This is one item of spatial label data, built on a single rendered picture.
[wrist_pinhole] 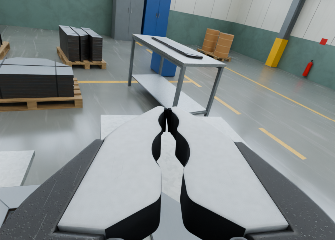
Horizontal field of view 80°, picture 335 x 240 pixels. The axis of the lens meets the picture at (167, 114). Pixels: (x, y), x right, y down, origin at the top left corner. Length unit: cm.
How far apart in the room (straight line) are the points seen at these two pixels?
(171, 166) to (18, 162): 76
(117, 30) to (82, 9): 137
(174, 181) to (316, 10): 930
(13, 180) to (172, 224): 77
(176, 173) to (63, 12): 805
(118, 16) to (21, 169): 732
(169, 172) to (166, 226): 20
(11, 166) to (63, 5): 757
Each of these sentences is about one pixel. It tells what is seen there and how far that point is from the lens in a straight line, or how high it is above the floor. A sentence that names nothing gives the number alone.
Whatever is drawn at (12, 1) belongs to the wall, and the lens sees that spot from 849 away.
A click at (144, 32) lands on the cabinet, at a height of 39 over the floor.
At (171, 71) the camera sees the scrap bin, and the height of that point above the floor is 13.
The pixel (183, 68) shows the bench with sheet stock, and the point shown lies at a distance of 245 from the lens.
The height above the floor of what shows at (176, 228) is 107.
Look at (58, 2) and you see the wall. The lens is 843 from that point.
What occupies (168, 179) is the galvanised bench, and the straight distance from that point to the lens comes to 65.
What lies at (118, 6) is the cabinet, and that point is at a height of 113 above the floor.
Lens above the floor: 151
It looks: 28 degrees down
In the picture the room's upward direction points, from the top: 12 degrees clockwise
